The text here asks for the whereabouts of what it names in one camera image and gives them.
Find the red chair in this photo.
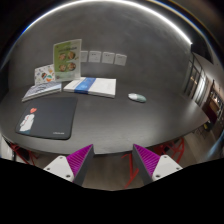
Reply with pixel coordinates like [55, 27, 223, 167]
[123, 137, 185, 188]
[8, 143, 36, 165]

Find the white wall paper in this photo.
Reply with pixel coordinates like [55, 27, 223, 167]
[81, 51, 88, 62]
[114, 54, 127, 66]
[89, 51, 101, 63]
[102, 52, 115, 64]

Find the green menu sign stand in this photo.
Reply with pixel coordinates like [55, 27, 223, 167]
[53, 39, 82, 82]

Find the red chair right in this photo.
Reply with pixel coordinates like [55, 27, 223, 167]
[123, 137, 185, 188]

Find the white grey computer mouse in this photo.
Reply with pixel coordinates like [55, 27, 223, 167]
[128, 93, 146, 103]

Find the grey striped book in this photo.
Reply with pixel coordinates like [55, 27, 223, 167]
[22, 82, 62, 102]

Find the white book with blue band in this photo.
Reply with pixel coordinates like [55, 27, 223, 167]
[63, 77, 116, 98]

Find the small colourful picture card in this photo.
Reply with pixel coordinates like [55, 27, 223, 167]
[34, 64, 55, 85]

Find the red chair left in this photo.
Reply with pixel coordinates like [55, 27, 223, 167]
[8, 143, 36, 165]

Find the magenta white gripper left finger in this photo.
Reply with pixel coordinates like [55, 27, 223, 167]
[44, 144, 94, 186]

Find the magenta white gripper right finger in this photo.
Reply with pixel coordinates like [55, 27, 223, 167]
[132, 144, 182, 185]

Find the black mouse pad with figure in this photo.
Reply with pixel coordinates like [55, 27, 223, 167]
[15, 97, 78, 140]

